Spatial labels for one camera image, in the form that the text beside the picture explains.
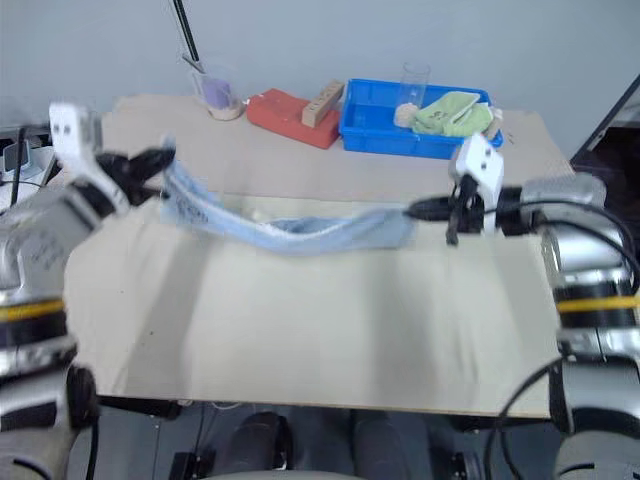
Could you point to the green cloth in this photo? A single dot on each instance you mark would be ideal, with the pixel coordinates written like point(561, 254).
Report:
point(475, 122)

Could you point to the dark furniture panel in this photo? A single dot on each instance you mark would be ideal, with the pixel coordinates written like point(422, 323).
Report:
point(615, 125)

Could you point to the black rod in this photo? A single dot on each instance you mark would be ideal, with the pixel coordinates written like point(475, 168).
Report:
point(186, 30)

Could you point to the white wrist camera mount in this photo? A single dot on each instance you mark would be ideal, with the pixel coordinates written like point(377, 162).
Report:
point(69, 127)
point(481, 161)

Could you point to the clear plastic cup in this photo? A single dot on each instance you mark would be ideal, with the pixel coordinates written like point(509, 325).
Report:
point(415, 82)

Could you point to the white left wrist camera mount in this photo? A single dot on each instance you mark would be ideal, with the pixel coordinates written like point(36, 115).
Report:
point(69, 127)

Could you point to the clear glass beaker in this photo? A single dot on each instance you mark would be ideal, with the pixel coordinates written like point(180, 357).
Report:
point(220, 107)

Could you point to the purple item in beaker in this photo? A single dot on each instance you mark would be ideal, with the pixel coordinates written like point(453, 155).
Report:
point(217, 92)

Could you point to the blue plastic bin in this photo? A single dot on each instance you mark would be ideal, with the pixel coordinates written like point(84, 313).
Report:
point(375, 130)

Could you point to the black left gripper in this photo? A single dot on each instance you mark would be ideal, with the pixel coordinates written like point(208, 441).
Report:
point(122, 175)

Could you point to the red block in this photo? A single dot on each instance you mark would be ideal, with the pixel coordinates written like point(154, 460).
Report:
point(280, 117)

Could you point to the dark rounded shape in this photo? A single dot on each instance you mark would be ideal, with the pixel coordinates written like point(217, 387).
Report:
point(257, 442)

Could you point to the wooden block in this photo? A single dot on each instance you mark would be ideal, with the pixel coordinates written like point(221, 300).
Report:
point(322, 105)

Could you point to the light blue towel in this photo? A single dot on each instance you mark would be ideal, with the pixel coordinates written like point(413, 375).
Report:
point(300, 235)

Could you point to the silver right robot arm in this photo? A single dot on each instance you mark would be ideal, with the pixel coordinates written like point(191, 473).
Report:
point(585, 260)

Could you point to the brown cardboard sheet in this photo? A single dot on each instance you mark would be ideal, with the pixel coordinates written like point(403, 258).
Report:
point(350, 170)

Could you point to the black table frame bar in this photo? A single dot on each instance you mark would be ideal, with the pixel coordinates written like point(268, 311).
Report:
point(140, 407)

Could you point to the beige crumpled ball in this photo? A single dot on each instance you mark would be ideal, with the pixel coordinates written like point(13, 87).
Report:
point(405, 116)

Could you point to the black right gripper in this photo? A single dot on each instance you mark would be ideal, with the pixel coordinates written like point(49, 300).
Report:
point(470, 210)

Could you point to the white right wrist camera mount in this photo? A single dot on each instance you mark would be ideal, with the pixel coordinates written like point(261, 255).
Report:
point(481, 161)

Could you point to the grey device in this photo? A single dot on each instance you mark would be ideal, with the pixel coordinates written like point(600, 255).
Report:
point(20, 157)

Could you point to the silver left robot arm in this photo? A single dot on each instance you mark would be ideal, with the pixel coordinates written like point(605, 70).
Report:
point(35, 240)

